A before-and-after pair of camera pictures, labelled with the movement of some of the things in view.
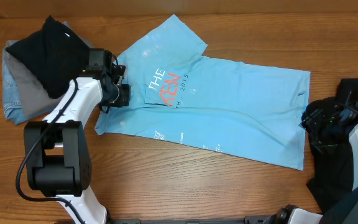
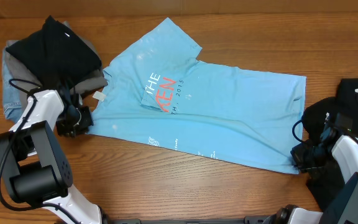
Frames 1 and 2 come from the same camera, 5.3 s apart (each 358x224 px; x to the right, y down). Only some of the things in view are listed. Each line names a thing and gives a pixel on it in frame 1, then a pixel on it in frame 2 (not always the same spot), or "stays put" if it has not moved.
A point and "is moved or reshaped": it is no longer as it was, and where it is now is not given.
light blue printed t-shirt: x=177 y=93 is moved or reshaped
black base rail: x=251 y=219 stays put
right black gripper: x=313 y=122 → x=299 y=154
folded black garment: x=54 y=55 stays put
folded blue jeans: x=13 y=109 stays put
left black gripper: x=123 y=98 → x=64 y=130
